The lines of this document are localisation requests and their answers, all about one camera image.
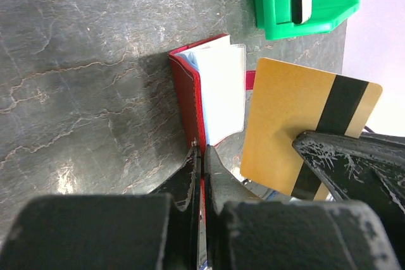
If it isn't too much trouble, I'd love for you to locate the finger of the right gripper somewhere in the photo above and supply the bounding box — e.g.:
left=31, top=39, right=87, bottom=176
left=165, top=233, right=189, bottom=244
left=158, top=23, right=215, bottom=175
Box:
left=292, top=132, right=404, bottom=261

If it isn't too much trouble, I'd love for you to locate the red card holder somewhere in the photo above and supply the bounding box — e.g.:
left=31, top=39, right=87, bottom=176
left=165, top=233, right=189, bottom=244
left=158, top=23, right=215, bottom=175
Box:
left=168, top=34, right=256, bottom=149

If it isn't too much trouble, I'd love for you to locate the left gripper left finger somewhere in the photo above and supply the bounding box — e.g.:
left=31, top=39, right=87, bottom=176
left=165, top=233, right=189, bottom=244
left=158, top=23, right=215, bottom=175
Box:
left=1, top=146, right=201, bottom=269

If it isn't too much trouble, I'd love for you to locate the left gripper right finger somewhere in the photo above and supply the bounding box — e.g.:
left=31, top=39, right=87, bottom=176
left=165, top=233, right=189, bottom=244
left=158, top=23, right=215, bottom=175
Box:
left=204, top=146, right=401, bottom=269

